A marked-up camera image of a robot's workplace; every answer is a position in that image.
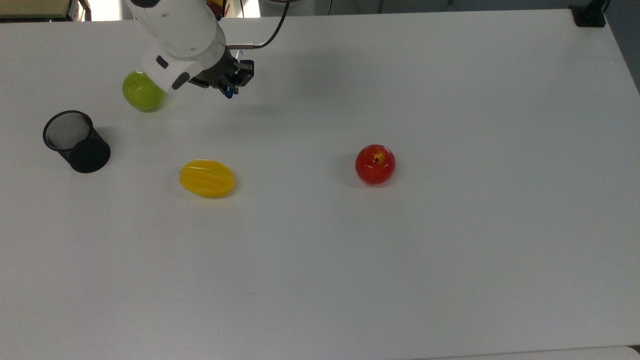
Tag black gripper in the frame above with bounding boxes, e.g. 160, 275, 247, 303
192, 50, 255, 96

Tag black mesh pen cup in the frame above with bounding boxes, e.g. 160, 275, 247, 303
42, 110, 111, 174

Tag yellow red object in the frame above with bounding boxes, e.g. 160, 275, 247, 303
206, 0, 232, 20

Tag green apple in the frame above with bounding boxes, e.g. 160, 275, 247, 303
122, 71, 166, 112

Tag yellow starfruit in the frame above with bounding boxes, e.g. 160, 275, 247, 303
179, 159, 236, 199

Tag red apple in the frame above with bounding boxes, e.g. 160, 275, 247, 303
355, 144, 397, 186

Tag beige wooden board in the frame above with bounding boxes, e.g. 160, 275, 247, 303
0, 0, 76, 21

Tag black table clamp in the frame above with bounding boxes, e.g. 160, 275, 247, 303
570, 0, 609, 28

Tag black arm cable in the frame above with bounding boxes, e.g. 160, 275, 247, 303
227, 0, 292, 51

